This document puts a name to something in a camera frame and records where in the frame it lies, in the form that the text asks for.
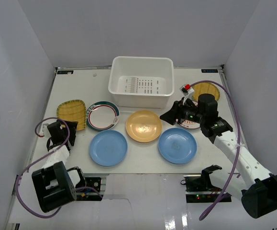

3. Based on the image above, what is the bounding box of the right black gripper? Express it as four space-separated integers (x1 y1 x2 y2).
159 97 205 126

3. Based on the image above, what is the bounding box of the white plate orange sunburst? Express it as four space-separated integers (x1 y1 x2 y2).
177 101 201 131

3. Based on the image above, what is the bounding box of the square woven bamboo tray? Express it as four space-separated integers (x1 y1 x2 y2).
56 99 87 131

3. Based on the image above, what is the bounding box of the round woven bamboo tray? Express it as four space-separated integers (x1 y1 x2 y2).
192 82 220 102

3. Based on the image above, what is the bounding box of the white plate green red rim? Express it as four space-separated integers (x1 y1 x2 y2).
86 101 120 132

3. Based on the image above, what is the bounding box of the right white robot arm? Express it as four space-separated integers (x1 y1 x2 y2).
160 94 277 219

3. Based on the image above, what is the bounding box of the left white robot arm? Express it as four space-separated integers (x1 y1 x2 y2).
32 120 86 213

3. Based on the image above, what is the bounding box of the white plastic bin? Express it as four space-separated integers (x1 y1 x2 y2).
108 56 175 109

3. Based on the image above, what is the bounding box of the yellow plastic plate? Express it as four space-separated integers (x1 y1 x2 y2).
126 110 162 143

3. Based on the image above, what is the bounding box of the right blue plastic plate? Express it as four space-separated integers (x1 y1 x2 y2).
158 128 198 164

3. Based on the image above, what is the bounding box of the blue plastic plate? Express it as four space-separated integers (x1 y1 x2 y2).
89 130 128 167
158 128 198 164

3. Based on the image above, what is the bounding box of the left blue plastic plate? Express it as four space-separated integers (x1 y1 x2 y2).
89 130 128 167

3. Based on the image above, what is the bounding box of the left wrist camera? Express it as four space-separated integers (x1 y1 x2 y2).
39 123 51 138

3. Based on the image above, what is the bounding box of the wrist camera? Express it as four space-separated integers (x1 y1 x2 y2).
39 123 51 138
180 84 195 105

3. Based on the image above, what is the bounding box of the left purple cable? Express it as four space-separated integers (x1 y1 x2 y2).
14 117 103 219

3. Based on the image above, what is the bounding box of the purple cable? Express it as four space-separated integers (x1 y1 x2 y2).
14 117 103 219
190 80 242 221

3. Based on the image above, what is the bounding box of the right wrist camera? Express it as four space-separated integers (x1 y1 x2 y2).
180 84 195 105

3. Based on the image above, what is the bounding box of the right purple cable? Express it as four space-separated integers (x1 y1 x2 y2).
190 80 242 221

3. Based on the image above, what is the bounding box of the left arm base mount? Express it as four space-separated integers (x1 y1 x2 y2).
76 177 102 201

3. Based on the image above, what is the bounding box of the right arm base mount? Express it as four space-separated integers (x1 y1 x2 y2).
180 173 222 204

